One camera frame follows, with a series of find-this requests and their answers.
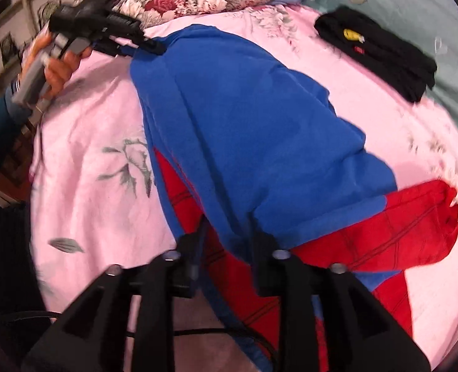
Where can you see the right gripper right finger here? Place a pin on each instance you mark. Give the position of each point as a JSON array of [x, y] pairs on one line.
[[360, 334]]

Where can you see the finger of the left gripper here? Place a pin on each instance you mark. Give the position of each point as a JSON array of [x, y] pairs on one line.
[[151, 45]]

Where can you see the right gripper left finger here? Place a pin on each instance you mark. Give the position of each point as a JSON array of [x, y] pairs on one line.
[[137, 303]]

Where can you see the blue and red pants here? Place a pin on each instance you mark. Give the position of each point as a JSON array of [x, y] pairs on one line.
[[241, 141]]

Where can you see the person's left hand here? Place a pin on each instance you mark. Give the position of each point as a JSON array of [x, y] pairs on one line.
[[57, 71]]

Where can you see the pink floral bedsheet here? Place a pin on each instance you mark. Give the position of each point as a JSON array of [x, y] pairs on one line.
[[94, 202]]

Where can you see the folded black garment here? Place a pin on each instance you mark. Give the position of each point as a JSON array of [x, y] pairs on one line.
[[403, 66]]

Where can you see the teal heart-print pillow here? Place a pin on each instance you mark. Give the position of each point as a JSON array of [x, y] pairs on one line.
[[431, 25]]

